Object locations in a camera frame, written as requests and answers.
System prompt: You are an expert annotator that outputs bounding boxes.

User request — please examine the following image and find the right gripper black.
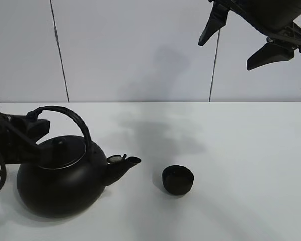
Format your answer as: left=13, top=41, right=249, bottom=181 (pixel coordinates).
left=198, top=0, right=301, bottom=70

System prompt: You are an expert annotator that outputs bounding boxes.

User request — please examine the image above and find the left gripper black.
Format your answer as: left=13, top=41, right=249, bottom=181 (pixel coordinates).
left=0, top=112, right=53, bottom=165

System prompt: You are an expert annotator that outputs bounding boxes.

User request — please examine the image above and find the black round teapot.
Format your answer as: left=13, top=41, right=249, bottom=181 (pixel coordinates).
left=17, top=106, right=141, bottom=218

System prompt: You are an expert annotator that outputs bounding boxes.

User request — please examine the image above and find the small black teacup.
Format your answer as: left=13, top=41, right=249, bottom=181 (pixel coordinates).
left=162, top=165, right=194, bottom=196

